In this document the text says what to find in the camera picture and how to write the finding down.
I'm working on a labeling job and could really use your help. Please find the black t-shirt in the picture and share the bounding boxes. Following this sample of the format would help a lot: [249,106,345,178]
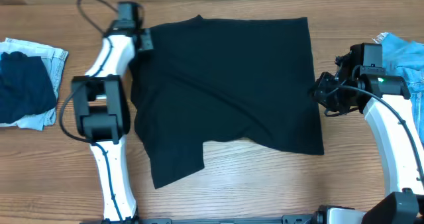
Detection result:
[129,16,324,188]

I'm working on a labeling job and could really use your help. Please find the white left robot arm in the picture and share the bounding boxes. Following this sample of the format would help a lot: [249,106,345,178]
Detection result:
[72,28,153,223]

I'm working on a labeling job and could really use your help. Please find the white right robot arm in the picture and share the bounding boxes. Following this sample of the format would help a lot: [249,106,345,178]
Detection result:
[310,72,423,223]

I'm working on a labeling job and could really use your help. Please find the blue denim jeans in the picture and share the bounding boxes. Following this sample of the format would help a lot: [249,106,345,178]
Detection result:
[374,32,423,143]

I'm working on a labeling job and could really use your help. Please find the folded light denim garment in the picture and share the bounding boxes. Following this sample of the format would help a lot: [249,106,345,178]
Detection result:
[1,38,69,131]

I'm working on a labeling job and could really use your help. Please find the folded navy garment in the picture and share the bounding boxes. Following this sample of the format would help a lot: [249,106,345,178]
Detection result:
[1,52,56,123]

